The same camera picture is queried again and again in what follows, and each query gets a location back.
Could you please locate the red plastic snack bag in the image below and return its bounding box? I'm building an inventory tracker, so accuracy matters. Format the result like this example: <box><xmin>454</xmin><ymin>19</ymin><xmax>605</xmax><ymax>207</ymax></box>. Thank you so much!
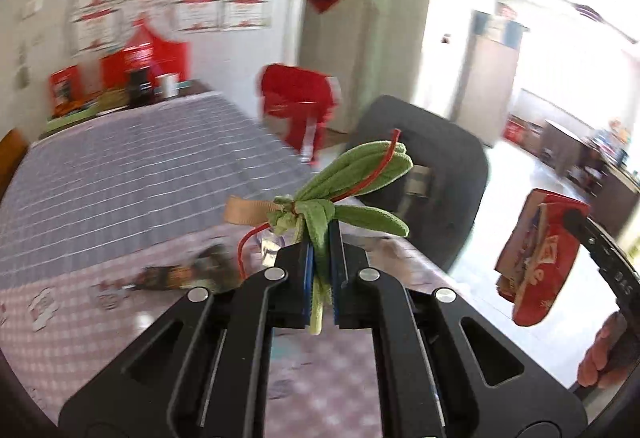
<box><xmin>512</xmin><ymin>193</ymin><xmax>589</xmax><ymax>327</ymax></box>

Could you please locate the dark foil snack wrapper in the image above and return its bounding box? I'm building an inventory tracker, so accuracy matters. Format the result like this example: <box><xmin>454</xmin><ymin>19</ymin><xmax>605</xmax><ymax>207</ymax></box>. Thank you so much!
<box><xmin>132</xmin><ymin>244</ymin><xmax>241</xmax><ymax>293</ymax></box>

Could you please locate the green cloth bundle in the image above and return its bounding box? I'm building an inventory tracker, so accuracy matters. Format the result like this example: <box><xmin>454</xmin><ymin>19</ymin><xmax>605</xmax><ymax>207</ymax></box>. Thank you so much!
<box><xmin>267</xmin><ymin>140</ymin><xmax>413</xmax><ymax>335</ymax></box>

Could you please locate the red torn cardboard box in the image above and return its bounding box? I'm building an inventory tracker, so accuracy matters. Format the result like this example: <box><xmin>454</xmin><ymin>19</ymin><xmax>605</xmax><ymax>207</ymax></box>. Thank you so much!
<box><xmin>495</xmin><ymin>188</ymin><xmax>552</xmax><ymax>303</ymax></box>

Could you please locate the person's right hand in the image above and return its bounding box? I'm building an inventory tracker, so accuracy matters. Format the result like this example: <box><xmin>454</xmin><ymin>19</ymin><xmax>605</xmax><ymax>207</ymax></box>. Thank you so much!
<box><xmin>577</xmin><ymin>311</ymin><xmax>631</xmax><ymax>388</ymax></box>

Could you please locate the dark wooden cabinet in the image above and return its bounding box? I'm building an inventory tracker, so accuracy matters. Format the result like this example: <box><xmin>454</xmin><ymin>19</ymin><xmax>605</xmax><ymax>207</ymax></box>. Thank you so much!
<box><xmin>577</xmin><ymin>149</ymin><xmax>639</xmax><ymax>238</ymax></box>

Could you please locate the pink checkered tablecloth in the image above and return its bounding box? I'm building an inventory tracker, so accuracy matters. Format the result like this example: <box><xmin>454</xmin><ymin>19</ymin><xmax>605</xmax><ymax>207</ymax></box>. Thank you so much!
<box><xmin>0</xmin><ymin>221</ymin><xmax>452</xmax><ymax>438</ymax></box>

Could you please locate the table with brown cloth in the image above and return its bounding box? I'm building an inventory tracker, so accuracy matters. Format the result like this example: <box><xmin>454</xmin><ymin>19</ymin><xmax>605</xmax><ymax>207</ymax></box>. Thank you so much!
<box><xmin>538</xmin><ymin>121</ymin><xmax>587</xmax><ymax>176</ymax></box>

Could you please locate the tan paper strip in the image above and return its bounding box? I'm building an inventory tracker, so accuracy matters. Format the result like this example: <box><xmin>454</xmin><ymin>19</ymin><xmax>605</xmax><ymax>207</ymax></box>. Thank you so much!
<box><xmin>224</xmin><ymin>195</ymin><xmax>280</xmax><ymax>227</ymax></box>

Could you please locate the grey jacket on chair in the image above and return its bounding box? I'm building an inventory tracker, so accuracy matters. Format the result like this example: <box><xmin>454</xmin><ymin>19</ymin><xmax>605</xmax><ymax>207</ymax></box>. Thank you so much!
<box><xmin>347</xmin><ymin>95</ymin><xmax>488</xmax><ymax>271</ymax></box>

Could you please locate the grey grid tablecloth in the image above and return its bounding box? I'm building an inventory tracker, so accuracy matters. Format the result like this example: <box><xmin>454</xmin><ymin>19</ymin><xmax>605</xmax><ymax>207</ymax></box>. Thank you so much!
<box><xmin>1</xmin><ymin>93</ymin><xmax>311</xmax><ymax>288</ymax></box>

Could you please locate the white refrigerator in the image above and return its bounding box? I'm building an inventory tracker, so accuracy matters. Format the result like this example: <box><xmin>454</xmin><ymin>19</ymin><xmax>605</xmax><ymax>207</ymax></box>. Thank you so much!
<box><xmin>451</xmin><ymin>10</ymin><xmax>526</xmax><ymax>147</ymax></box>

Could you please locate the green box on table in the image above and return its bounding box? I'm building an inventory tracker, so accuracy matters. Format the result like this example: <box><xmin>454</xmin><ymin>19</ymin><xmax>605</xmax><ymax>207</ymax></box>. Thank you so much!
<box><xmin>39</xmin><ymin>102</ymin><xmax>128</xmax><ymax>140</ymax></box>

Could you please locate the red jacket on chair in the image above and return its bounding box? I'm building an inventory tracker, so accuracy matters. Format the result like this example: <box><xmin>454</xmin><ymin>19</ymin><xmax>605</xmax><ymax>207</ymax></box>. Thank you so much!
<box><xmin>258</xmin><ymin>64</ymin><xmax>342</xmax><ymax>165</ymax></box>

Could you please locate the white paper cup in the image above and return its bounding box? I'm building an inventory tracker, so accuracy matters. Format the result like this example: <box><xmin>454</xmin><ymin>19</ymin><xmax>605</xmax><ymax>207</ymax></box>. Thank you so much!
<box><xmin>156</xmin><ymin>73</ymin><xmax>179</xmax><ymax>99</ymax></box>

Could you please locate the brown wooden chair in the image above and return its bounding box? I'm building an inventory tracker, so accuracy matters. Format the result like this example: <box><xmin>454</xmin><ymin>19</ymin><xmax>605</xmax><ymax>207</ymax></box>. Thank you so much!
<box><xmin>0</xmin><ymin>128</ymin><xmax>29</xmax><ymax>199</ymax></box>

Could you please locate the red photo box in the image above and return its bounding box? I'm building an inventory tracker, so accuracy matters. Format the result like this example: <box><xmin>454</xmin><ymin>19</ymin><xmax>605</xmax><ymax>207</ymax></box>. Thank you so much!
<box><xmin>49</xmin><ymin>66</ymin><xmax>84</xmax><ymax>117</ymax></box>

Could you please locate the cola bottle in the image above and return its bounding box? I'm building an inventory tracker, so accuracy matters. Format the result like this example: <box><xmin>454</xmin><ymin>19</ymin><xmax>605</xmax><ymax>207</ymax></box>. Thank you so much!
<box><xmin>122</xmin><ymin>16</ymin><xmax>153</xmax><ymax>108</ymax></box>

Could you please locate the white door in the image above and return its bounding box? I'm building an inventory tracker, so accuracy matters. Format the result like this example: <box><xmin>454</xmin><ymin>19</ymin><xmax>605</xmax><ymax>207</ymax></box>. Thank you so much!
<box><xmin>298</xmin><ymin>0</ymin><xmax>374</xmax><ymax>133</ymax></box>

